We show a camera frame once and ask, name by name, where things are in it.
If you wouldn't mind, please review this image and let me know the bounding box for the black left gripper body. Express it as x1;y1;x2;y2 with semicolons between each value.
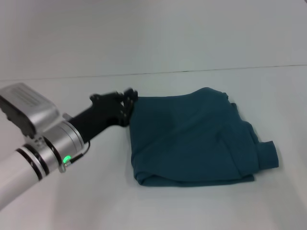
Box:
71;92;133;142

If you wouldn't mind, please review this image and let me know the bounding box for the teal t-shirt with FREE print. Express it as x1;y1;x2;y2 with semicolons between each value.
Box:
129;87;280;187

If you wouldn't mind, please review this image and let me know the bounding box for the silver plug with dark cable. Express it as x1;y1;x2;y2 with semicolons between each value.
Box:
59;141;92;173

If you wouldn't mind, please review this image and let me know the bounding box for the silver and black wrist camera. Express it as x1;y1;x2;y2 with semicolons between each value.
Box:
0;82;61;138

